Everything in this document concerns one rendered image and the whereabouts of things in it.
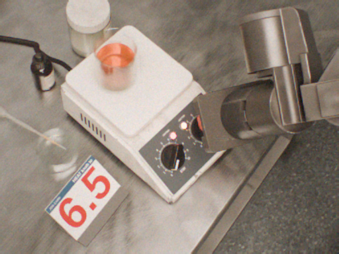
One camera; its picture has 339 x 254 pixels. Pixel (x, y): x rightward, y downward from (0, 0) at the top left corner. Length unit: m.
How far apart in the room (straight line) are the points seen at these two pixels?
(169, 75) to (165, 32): 0.15
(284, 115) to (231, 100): 0.09
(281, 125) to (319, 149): 1.12
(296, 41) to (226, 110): 0.12
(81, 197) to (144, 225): 0.09
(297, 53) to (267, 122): 0.07
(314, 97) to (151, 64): 0.28
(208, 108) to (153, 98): 0.11
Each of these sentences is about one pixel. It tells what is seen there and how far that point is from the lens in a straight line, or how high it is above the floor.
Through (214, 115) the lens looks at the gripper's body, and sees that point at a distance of 0.77.
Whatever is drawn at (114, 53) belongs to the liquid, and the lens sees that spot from 0.84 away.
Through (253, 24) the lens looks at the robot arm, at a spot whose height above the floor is 1.02.
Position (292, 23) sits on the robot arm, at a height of 1.03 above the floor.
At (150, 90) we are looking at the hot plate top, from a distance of 0.86.
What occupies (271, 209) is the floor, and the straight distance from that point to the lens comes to 1.72.
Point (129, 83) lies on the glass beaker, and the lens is 0.84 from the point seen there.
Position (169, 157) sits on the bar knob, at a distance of 0.86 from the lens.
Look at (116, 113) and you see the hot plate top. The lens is 0.84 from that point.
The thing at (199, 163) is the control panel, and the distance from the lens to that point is 0.88.
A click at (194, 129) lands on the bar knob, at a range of 0.87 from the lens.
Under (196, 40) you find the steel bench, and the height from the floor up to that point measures 0.75.
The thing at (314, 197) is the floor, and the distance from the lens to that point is 1.75.
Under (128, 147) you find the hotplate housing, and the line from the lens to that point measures 0.85.
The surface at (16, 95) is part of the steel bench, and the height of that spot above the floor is 0.75.
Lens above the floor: 1.58
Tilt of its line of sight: 63 degrees down
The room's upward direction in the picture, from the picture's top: 6 degrees clockwise
